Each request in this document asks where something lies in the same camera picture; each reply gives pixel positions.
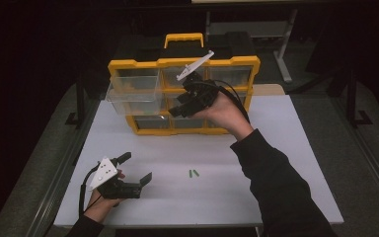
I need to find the clear plastic drawer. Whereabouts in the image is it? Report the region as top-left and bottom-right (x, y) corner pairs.
(106, 76), (166, 117)

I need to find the grid of clear organizer bins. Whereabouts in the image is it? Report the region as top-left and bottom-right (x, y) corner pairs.
(127, 65), (254, 130)

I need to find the black case with yellow handle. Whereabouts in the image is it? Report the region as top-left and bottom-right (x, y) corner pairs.
(134, 32), (256, 62)

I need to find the person's left hand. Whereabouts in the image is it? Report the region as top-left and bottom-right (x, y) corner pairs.
(83, 169), (126, 225)

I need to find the left hand-held gripper black cable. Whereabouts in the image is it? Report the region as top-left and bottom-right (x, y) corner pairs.
(78, 164), (100, 216)

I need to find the right hand-held gripper black cable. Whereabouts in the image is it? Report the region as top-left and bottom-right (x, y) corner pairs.
(203, 78), (251, 124)

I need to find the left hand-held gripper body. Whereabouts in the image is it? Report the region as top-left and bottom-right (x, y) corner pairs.
(88, 156), (143, 200)

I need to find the hand-held gripper black cable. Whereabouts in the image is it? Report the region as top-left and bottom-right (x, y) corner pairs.
(203, 78), (251, 124)
(78, 164), (100, 216)

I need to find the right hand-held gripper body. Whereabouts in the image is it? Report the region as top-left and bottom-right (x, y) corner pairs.
(176, 49), (219, 119)

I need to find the aluminium frame rail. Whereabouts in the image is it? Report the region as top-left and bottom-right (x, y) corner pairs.
(329, 95), (379, 211)
(26, 98), (100, 237)

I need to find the yellow organizer cabinet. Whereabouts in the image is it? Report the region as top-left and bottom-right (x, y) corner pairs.
(108, 55), (262, 136)

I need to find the white metal desk frame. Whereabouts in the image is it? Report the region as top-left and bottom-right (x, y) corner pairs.
(205, 9), (299, 83)

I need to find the person's right hand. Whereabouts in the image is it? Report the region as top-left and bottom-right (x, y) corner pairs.
(190, 92), (255, 142)

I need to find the black metal stand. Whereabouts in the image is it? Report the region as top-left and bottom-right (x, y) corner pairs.
(346, 68), (373, 127)
(64, 73), (87, 127)

